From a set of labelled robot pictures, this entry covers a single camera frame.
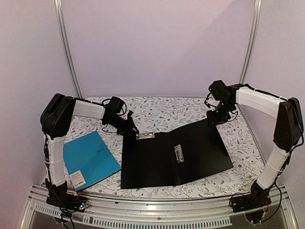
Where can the left aluminium frame post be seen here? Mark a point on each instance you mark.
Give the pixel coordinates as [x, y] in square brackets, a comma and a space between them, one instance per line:
[66, 47]

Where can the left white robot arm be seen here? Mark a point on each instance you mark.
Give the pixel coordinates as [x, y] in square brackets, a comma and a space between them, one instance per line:
[56, 120]

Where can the front aluminium rail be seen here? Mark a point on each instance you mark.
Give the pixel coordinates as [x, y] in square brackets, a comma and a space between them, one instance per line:
[118, 212]

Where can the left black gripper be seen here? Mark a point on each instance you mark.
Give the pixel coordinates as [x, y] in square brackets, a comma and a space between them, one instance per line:
[128, 128]

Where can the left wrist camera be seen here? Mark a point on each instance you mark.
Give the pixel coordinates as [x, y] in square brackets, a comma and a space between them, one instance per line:
[115, 104]

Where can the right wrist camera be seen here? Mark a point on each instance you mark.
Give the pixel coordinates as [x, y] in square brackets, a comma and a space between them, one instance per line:
[216, 89]

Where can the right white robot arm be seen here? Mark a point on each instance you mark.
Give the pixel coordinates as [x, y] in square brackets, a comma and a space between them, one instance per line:
[286, 112]

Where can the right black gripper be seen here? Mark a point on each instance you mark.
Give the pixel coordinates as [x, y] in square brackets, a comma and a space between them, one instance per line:
[214, 121]

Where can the black clip folder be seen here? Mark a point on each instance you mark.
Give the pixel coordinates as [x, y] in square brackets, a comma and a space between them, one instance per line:
[185, 154]

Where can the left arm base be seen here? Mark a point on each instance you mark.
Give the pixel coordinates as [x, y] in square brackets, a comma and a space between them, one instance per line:
[59, 197]

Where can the blue folder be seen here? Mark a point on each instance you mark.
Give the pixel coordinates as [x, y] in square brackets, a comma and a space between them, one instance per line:
[88, 161]

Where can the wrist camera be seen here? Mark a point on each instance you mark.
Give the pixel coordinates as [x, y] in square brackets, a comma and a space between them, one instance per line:
[115, 104]
[216, 89]

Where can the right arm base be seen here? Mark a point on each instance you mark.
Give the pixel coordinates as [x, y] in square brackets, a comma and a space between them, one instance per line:
[257, 198]

